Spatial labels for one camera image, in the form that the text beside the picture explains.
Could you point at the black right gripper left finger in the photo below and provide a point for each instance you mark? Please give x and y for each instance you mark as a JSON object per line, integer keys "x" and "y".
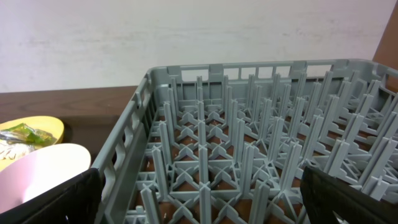
{"x": 74, "y": 201}

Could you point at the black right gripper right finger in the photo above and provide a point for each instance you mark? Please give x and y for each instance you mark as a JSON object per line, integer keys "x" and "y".
{"x": 325, "y": 198}

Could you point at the pink white bowl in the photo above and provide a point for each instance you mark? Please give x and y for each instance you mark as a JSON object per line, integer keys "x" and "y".
{"x": 40, "y": 171}

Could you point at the green white food wrapper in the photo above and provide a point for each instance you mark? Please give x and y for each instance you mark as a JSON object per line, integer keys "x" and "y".
{"x": 21, "y": 140}

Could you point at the grey plastic dishwasher rack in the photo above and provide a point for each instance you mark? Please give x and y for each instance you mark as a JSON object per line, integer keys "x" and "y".
{"x": 228, "y": 143}

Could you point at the yellow plate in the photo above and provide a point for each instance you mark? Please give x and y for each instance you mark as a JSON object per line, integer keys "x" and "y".
{"x": 46, "y": 123}

